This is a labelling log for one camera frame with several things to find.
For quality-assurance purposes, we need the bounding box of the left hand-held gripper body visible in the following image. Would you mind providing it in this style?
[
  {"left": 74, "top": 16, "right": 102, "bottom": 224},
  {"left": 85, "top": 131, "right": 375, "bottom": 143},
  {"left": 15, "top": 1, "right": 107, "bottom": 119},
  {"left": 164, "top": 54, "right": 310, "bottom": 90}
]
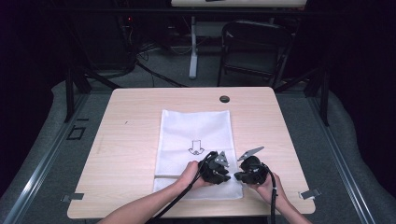
[{"left": 199, "top": 150, "right": 232, "bottom": 185}]

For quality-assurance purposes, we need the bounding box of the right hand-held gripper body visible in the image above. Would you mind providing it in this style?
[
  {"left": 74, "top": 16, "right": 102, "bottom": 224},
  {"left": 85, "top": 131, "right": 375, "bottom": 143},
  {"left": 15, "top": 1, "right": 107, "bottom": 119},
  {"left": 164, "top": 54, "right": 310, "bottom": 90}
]
[{"left": 237, "top": 146, "right": 270, "bottom": 186}]

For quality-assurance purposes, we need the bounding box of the white cloth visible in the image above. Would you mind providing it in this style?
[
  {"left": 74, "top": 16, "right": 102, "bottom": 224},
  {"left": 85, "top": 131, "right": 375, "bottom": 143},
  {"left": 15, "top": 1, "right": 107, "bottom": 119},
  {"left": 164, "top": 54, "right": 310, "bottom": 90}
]
[{"left": 151, "top": 108, "right": 245, "bottom": 201}]

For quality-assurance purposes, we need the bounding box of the person's left hand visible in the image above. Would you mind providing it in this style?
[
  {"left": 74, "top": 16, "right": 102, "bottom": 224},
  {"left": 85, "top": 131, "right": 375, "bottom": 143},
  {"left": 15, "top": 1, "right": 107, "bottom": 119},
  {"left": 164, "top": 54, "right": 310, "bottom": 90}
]
[{"left": 175, "top": 160, "right": 217, "bottom": 191}]

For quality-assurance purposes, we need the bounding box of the person's right hand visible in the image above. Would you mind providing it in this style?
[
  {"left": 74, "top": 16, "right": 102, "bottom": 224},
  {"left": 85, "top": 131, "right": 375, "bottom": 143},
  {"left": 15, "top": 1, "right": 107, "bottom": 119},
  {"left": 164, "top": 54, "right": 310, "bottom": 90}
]
[{"left": 247, "top": 172, "right": 290, "bottom": 207}]

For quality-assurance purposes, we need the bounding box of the grey tape piece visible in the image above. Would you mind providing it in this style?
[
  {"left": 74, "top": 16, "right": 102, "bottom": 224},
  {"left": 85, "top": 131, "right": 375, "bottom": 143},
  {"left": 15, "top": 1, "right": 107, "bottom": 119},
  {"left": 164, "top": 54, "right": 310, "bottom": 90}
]
[
  {"left": 61, "top": 192, "right": 85, "bottom": 203},
  {"left": 298, "top": 188, "right": 322, "bottom": 201}
]

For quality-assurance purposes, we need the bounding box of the black metal stand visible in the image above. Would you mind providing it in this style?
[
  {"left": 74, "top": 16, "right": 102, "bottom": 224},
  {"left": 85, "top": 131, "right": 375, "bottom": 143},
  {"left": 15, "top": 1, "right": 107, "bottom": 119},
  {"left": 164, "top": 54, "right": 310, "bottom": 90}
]
[
  {"left": 63, "top": 65, "right": 123, "bottom": 124},
  {"left": 274, "top": 65, "right": 331, "bottom": 127}
]

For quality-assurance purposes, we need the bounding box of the white desk leg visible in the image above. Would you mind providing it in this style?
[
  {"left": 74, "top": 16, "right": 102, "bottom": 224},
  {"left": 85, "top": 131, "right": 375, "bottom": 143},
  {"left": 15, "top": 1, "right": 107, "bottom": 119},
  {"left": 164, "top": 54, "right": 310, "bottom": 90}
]
[{"left": 188, "top": 15, "right": 200, "bottom": 80}]

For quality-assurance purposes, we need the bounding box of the black folding chair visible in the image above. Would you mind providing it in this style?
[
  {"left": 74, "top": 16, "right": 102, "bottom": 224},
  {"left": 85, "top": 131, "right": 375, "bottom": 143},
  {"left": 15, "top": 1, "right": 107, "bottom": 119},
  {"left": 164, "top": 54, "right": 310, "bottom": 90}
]
[{"left": 216, "top": 20, "right": 295, "bottom": 90}]

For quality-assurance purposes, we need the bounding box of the black tape square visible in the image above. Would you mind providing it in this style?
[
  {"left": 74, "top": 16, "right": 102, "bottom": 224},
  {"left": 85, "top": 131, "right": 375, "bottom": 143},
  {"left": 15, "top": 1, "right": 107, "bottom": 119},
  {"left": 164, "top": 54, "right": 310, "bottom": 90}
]
[{"left": 65, "top": 124, "right": 88, "bottom": 141}]

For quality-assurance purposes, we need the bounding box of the black horizontal bar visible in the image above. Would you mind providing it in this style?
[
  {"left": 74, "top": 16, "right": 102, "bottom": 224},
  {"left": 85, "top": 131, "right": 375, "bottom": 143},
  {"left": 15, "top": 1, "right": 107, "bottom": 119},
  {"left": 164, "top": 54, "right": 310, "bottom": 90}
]
[{"left": 46, "top": 7, "right": 344, "bottom": 17}]

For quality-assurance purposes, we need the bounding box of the dark cabinet with red light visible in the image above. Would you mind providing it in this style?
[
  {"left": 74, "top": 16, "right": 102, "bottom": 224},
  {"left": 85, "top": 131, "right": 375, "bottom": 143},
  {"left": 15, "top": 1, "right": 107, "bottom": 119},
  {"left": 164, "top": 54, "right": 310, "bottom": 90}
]
[{"left": 74, "top": 12, "right": 138, "bottom": 71}]

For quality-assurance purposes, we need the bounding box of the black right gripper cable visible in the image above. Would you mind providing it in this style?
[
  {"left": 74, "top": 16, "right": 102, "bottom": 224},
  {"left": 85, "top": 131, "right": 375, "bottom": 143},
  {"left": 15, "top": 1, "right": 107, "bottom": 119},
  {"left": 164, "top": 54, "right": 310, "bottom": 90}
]
[{"left": 264, "top": 166, "right": 278, "bottom": 224}]

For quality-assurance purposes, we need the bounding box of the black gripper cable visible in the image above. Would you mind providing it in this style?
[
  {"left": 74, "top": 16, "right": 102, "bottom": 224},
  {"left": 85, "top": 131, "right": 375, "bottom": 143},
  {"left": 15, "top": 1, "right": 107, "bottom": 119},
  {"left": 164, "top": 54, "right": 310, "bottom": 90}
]
[
  {"left": 264, "top": 166, "right": 278, "bottom": 224},
  {"left": 146, "top": 150, "right": 219, "bottom": 224}
]

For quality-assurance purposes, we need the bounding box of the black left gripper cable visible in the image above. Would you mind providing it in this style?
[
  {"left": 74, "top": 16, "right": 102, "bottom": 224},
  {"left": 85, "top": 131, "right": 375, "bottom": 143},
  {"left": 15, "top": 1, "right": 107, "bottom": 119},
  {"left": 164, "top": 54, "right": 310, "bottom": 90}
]
[{"left": 146, "top": 150, "right": 219, "bottom": 224}]

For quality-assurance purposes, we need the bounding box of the aluminium floor rail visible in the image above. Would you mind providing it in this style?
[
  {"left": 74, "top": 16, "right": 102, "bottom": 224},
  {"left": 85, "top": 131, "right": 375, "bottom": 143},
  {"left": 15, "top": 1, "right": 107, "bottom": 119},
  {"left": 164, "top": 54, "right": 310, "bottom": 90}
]
[
  {"left": 0, "top": 92, "right": 92, "bottom": 224},
  {"left": 305, "top": 95, "right": 377, "bottom": 224}
]

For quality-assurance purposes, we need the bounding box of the bundle of floor cables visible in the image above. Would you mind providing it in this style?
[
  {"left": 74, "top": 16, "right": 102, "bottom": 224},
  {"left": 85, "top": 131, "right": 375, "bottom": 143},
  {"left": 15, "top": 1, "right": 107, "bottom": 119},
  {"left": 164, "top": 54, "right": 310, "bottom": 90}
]
[{"left": 118, "top": 15, "right": 189, "bottom": 89}]

